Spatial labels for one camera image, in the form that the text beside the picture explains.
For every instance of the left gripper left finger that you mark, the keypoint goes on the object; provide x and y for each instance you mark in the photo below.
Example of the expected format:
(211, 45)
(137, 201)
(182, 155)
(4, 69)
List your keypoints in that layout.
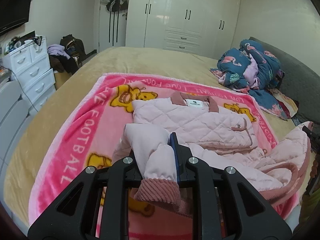
(95, 205)

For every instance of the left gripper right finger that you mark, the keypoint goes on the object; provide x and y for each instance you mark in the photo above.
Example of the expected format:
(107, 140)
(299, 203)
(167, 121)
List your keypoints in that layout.
(225, 205)

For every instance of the pink quilted jacket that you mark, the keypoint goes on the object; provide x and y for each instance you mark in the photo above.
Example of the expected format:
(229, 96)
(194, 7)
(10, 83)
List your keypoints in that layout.
(214, 134)

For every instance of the dark clothes pile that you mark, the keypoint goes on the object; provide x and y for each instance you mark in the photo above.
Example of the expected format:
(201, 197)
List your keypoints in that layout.
(74, 47)

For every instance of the pink cartoon fleece blanket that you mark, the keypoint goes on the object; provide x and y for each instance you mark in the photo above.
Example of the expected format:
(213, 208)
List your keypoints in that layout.
(151, 157)

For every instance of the tan bed cover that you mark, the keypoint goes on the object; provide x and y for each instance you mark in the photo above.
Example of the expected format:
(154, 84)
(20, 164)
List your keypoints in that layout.
(62, 99)

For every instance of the yellow red folded blanket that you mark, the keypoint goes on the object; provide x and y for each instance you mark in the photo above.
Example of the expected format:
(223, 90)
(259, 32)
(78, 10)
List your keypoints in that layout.
(289, 106)

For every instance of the grey white cabinet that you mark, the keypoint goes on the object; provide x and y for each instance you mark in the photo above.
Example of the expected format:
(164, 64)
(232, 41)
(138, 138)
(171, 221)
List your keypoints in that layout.
(14, 118)

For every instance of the blue flamingo print duvet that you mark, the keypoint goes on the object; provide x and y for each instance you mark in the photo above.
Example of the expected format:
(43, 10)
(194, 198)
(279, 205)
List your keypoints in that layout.
(253, 70)

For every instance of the white drawer chest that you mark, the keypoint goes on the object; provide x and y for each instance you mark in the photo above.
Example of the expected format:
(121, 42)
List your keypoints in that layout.
(29, 65)

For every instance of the lilac garment on pile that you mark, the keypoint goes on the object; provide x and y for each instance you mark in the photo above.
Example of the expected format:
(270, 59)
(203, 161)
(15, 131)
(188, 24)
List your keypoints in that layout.
(57, 50)

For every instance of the white wardrobe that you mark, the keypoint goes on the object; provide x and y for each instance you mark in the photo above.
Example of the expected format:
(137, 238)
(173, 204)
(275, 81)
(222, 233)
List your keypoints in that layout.
(202, 27)

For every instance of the hanging bags on door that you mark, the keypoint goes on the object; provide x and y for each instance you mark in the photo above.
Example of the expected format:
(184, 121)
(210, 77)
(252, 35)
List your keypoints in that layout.
(115, 5)

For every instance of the black television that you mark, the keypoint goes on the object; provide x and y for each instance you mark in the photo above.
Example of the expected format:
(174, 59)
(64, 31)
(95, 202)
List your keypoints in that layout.
(14, 15)

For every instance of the white door with stripes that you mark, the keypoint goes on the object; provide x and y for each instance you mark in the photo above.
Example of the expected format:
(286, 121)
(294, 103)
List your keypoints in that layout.
(109, 27)

